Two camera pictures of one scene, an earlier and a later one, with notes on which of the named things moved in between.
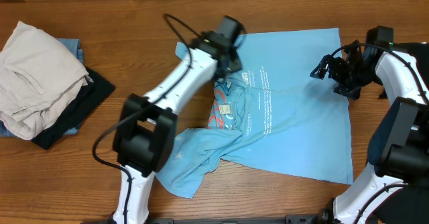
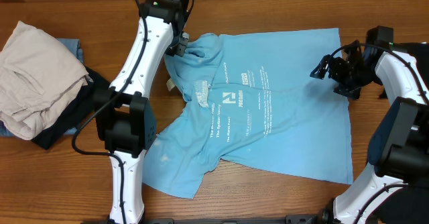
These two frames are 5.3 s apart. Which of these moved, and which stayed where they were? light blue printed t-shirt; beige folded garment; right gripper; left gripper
Moved: left gripper
Stayed: light blue printed t-shirt; beige folded garment; right gripper
